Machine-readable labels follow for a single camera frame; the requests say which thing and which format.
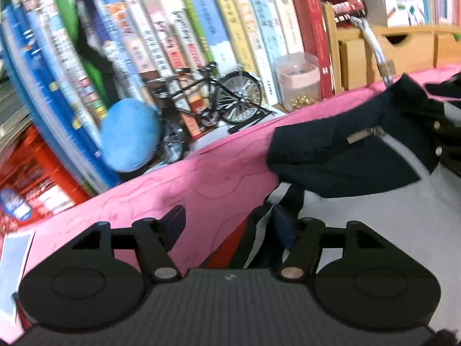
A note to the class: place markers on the navy white striped jacket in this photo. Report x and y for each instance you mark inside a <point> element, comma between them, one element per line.
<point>342,151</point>

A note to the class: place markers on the pink rabbit-print blanket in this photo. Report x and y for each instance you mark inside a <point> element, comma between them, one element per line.
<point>198,180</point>

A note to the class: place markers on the black model bicycle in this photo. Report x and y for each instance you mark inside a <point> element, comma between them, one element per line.
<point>240,98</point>

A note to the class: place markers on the blue card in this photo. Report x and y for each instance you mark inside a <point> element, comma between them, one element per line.
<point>12,259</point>

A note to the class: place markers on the stack of magazines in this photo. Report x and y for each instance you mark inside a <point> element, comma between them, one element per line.
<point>10,115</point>

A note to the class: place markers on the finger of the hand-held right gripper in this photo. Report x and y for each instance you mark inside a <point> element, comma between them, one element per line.
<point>448,140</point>

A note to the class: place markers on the wooden drawer organizer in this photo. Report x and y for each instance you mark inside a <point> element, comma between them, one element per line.
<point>407,57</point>

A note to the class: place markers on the clear plastic jar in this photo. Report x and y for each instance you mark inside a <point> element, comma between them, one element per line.
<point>297,79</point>

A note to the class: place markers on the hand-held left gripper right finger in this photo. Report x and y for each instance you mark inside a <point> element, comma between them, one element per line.
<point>282,227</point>

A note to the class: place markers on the large red plastic crate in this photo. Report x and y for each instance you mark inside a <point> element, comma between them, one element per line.
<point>32,180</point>

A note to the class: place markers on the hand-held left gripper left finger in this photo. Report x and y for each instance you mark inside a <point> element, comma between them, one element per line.
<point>176,220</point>

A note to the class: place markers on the small blue plush toy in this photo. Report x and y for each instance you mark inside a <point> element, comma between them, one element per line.
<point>129,133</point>

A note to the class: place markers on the row of colourful books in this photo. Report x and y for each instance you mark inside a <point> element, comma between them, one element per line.
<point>162,25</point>

